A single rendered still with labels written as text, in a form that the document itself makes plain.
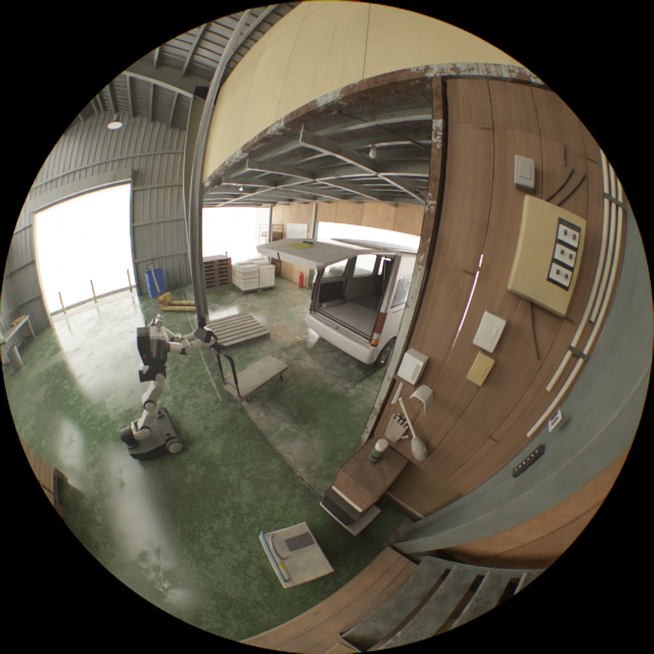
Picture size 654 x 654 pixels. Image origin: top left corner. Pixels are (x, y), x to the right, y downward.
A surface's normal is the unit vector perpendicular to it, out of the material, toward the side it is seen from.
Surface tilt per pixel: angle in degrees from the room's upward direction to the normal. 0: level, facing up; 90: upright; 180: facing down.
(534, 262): 90
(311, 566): 0
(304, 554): 0
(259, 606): 0
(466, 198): 90
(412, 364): 90
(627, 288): 90
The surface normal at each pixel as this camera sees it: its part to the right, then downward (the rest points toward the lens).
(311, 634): 0.11, -0.88
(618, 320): -0.73, 0.25
